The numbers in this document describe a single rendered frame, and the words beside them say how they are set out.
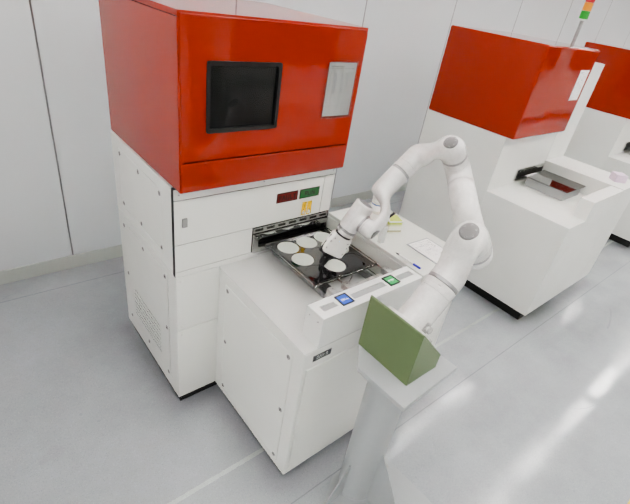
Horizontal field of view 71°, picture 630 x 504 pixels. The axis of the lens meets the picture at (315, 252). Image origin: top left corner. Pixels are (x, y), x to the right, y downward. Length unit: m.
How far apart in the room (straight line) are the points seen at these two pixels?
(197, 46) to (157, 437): 1.73
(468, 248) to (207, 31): 1.08
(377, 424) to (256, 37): 1.47
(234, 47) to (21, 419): 1.95
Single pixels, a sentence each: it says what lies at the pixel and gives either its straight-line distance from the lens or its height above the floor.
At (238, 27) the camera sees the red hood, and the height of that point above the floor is 1.78.
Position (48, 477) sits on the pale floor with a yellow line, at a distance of 2.39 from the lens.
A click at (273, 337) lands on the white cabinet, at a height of 0.75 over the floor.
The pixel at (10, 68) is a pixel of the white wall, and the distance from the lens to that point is 3.00.
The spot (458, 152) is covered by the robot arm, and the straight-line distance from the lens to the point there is 1.77.
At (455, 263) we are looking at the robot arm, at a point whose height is 1.21.
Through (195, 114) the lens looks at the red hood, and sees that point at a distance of 1.60.
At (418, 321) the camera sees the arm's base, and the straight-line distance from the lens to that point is 1.53.
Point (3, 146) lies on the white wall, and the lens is 3.11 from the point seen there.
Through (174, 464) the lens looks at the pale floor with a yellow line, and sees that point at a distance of 2.31.
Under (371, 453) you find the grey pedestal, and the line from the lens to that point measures 1.98.
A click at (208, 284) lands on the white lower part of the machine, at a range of 2.02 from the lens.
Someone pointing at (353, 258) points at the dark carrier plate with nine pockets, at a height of 0.90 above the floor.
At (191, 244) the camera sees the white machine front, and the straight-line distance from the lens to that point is 1.86.
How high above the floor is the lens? 1.94
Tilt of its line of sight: 31 degrees down
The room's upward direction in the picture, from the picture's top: 10 degrees clockwise
